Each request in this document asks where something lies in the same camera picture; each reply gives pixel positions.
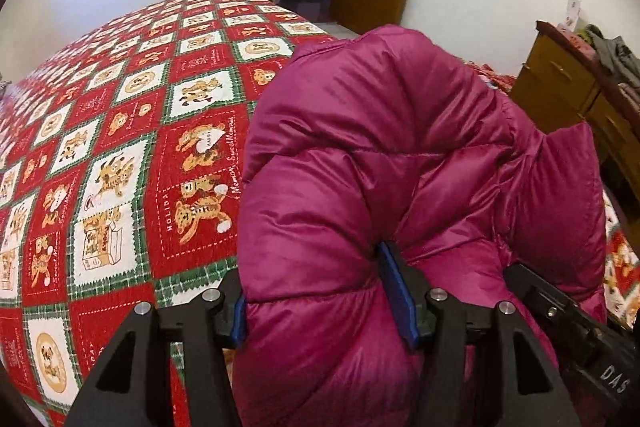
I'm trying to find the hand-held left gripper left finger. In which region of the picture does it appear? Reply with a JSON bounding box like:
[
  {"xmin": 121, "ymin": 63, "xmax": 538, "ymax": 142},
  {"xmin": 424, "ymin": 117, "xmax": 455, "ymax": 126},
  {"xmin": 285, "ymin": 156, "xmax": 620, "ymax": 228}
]
[{"xmin": 64, "ymin": 267, "xmax": 247, "ymax": 427}]

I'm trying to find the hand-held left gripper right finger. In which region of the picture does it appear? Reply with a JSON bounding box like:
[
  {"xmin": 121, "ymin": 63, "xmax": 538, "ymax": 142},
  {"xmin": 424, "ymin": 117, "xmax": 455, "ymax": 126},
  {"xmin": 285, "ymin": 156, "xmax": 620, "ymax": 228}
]
[{"xmin": 376, "ymin": 241, "xmax": 583, "ymax": 427}]

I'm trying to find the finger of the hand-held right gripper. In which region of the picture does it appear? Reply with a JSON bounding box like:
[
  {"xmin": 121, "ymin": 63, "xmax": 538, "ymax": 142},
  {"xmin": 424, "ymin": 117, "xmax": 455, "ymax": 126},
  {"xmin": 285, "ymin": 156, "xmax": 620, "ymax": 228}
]
[{"xmin": 502, "ymin": 263, "xmax": 606, "ymax": 343}]

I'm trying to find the magenta down jacket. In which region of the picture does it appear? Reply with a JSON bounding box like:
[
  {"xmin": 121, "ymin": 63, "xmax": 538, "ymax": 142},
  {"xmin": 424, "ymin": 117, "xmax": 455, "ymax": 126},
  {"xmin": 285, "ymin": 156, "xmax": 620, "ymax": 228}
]
[{"xmin": 231, "ymin": 24, "xmax": 608, "ymax": 427}]

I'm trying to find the red checkered printed blanket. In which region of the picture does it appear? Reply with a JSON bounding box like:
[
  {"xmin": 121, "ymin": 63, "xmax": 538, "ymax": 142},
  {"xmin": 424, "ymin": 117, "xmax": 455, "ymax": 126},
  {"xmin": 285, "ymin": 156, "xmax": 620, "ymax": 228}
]
[{"xmin": 0, "ymin": 0, "xmax": 640, "ymax": 427}]

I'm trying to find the wooden dresser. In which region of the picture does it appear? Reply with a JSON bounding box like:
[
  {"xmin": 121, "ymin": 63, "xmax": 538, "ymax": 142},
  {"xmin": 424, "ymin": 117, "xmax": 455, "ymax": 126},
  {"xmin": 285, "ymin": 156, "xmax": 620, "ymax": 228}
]
[{"xmin": 509, "ymin": 20, "xmax": 640, "ymax": 208}]

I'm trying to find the red patterned cloth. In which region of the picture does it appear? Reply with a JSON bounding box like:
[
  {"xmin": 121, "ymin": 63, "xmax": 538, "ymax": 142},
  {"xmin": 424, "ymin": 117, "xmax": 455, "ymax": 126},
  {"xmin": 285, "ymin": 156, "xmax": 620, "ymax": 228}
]
[{"xmin": 472, "ymin": 61, "xmax": 516, "ymax": 94}]

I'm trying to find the grey garment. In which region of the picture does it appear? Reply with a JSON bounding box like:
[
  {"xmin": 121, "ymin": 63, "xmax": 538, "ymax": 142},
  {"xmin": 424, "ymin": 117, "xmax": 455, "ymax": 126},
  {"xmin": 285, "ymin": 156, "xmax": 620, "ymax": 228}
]
[{"xmin": 579, "ymin": 24, "xmax": 640, "ymax": 84}]

